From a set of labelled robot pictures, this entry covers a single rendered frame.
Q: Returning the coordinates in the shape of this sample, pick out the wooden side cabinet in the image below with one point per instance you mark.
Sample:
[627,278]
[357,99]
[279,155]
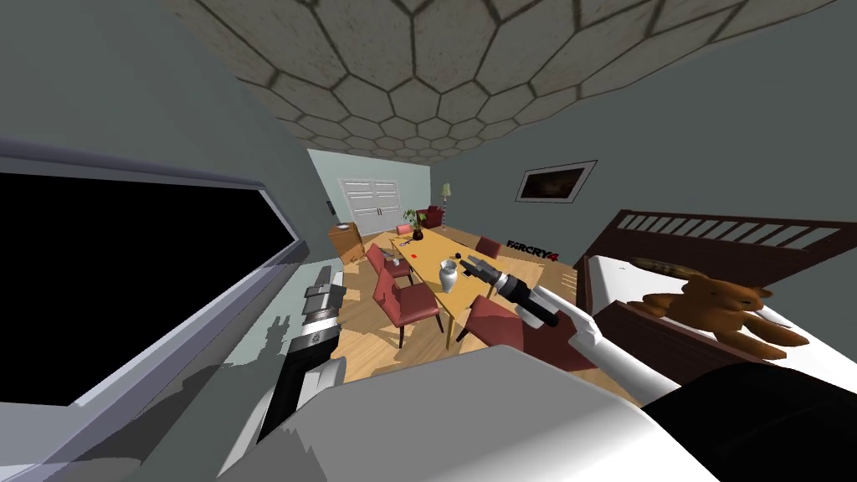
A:
[347,244]

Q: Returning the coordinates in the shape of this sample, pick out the dark wooden bed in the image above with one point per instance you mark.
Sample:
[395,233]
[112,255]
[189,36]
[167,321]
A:
[669,249]

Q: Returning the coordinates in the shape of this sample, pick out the dark framed wall picture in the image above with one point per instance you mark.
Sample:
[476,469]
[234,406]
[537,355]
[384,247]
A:
[552,182]

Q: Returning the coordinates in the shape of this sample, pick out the green shade floor lamp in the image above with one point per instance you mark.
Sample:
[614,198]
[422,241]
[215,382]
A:
[445,194]

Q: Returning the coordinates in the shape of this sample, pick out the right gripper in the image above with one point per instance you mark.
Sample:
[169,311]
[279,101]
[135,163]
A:
[487,272]

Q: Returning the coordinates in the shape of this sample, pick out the dark red armchair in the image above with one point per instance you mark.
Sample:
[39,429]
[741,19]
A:
[430,217]

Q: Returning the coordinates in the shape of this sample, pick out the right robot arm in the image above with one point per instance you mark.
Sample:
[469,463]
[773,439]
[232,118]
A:
[529,301]

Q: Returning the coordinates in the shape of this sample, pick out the pink dining chair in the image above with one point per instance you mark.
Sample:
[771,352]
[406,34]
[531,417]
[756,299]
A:
[403,229]

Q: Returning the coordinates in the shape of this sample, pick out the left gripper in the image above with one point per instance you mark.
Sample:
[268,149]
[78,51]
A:
[326,299]

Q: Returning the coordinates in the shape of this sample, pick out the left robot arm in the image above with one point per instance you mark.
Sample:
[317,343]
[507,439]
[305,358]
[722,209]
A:
[294,381]

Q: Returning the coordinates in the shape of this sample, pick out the white double door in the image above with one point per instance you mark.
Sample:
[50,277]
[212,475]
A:
[370,204]

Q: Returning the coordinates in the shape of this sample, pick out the large dark window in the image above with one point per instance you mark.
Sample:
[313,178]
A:
[114,281]

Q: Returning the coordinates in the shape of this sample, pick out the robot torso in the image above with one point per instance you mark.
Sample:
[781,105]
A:
[469,428]

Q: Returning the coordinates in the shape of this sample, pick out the red dining chair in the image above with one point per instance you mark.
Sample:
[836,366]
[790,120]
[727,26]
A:
[495,325]
[388,264]
[408,304]
[489,246]

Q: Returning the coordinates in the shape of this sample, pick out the wooden dining table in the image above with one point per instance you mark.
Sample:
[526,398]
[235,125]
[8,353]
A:
[428,268]

